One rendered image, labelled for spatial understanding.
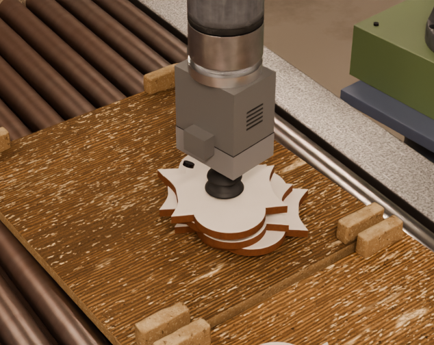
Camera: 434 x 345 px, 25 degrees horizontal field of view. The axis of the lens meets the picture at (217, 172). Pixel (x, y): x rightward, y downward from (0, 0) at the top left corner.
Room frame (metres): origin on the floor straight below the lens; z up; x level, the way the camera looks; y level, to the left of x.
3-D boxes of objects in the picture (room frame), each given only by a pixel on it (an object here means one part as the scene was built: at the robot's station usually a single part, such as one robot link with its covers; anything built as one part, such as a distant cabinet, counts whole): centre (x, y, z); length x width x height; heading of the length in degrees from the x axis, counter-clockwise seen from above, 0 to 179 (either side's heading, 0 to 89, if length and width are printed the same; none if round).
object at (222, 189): (0.87, -0.01, 1.01); 0.04 x 0.04 x 0.02
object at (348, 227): (0.87, -0.16, 0.95); 0.06 x 0.02 x 0.03; 127
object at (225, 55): (0.87, -0.01, 1.18); 0.08 x 0.08 x 0.05
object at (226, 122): (0.87, 0.00, 1.10); 0.10 x 0.09 x 0.16; 136
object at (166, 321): (0.71, 0.05, 0.95); 0.06 x 0.02 x 0.03; 127
